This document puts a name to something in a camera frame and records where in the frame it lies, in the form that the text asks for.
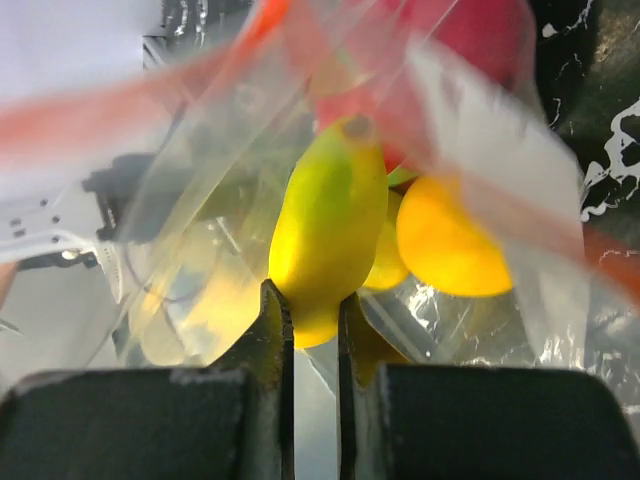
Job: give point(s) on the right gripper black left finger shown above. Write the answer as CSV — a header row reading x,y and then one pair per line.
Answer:
x,y
264,444

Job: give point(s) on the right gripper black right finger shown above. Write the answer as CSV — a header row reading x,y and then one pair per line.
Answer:
x,y
361,351

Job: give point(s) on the yellow fake banana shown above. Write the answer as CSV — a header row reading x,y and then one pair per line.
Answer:
x,y
325,238

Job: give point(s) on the orange fake fruit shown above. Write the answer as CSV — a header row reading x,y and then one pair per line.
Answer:
x,y
442,246

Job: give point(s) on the clear zip top bag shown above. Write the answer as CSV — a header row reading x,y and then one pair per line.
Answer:
x,y
227,123

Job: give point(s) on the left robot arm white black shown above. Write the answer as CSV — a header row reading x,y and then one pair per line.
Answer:
x,y
66,226

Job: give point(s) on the red fake fruit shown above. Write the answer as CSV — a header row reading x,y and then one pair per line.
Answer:
x,y
438,75

